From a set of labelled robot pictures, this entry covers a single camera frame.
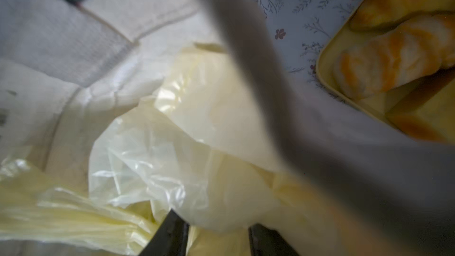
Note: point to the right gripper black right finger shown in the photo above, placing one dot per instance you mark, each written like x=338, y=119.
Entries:
x=266, y=242

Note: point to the bread rolls tray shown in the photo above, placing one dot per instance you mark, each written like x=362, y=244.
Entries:
x=395, y=61

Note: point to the cream plastic grocery bag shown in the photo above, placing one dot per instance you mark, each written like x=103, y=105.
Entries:
x=195, y=147

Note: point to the beige canvas tote bag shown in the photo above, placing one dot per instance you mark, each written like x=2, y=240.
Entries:
x=68, y=71

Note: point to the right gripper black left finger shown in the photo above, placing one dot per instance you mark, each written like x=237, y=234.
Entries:
x=170, y=239

